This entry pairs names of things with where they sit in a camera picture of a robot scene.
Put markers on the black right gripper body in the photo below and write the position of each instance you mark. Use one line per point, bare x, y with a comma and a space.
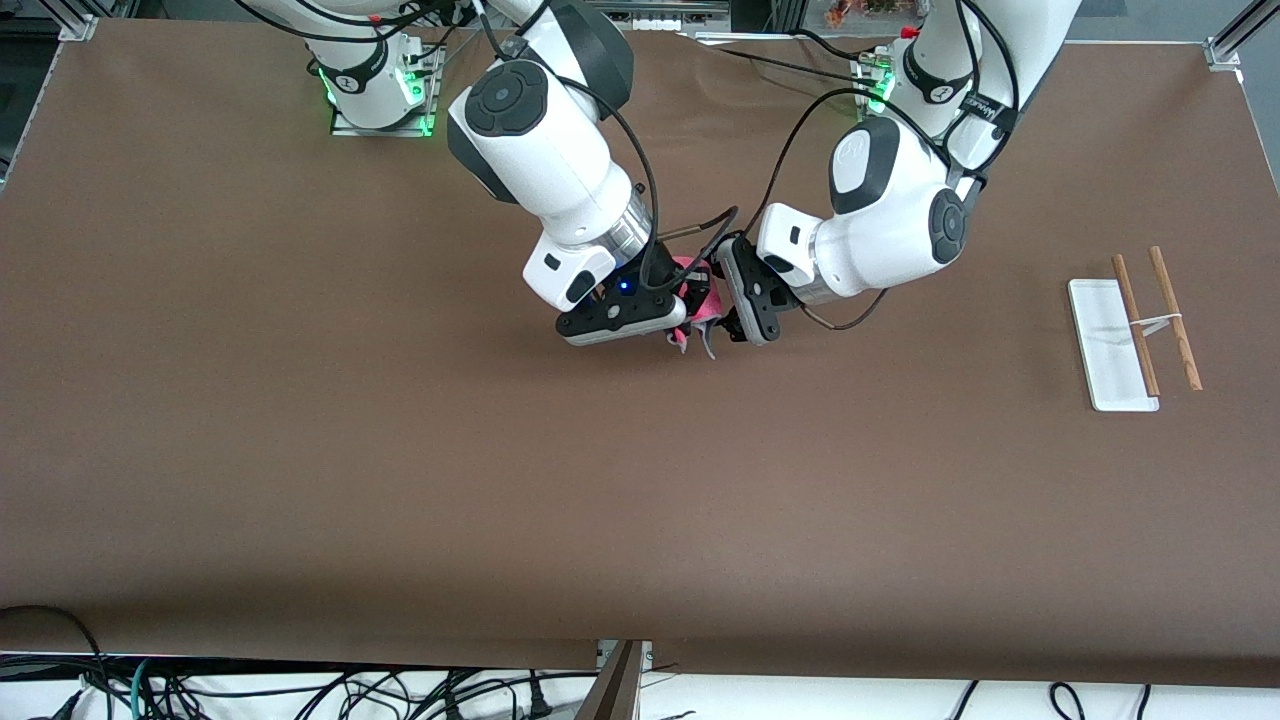
664, 281

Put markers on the pink grey-edged towel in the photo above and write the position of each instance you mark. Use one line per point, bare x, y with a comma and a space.
700, 310

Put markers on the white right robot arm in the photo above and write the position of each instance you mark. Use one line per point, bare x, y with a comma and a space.
540, 150

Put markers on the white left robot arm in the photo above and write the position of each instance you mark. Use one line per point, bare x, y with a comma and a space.
890, 200

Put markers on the white rack with wooden bars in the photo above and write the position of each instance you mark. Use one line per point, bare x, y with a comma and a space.
1115, 345

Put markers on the grey power strip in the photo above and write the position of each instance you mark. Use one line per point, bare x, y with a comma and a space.
655, 12

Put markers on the orange background item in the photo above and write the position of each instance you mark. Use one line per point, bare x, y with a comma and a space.
860, 10

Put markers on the aluminium frame profile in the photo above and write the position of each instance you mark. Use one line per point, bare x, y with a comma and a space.
1235, 45
78, 28

